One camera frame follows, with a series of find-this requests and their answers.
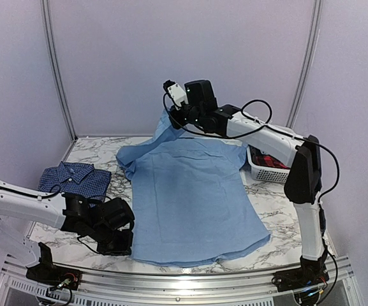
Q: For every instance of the light blue long sleeve shirt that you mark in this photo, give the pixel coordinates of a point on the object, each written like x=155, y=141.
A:
x=189, y=201

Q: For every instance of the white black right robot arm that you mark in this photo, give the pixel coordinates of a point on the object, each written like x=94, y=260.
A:
x=275, y=153

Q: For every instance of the aluminium corner post left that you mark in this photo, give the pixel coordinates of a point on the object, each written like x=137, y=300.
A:
x=55, y=67

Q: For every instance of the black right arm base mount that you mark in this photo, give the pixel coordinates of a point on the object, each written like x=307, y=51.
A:
x=309, y=273

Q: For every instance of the aluminium corner post right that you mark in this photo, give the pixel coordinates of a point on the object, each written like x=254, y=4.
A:
x=307, y=62

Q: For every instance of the red black plaid shirt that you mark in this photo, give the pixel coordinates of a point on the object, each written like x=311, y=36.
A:
x=268, y=161

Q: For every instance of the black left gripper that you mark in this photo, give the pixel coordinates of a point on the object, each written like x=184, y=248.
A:
x=123, y=250

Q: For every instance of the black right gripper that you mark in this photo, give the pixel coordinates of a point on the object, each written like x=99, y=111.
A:
x=174, y=113

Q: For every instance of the aluminium corner post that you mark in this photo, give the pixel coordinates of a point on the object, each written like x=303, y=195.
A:
x=55, y=67
x=307, y=62

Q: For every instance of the white plastic laundry basket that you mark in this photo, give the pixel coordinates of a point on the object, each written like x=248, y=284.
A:
x=266, y=174

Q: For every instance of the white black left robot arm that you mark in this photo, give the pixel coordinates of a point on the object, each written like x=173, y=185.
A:
x=30, y=205

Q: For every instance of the navy checked folded shirt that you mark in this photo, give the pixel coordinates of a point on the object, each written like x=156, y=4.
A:
x=77, y=178

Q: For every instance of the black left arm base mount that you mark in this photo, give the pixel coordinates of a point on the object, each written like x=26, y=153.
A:
x=46, y=272

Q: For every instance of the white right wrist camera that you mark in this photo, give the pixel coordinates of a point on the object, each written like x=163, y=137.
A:
x=176, y=93

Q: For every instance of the aluminium front frame rail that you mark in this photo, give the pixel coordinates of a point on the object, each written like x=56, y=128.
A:
x=247, y=287

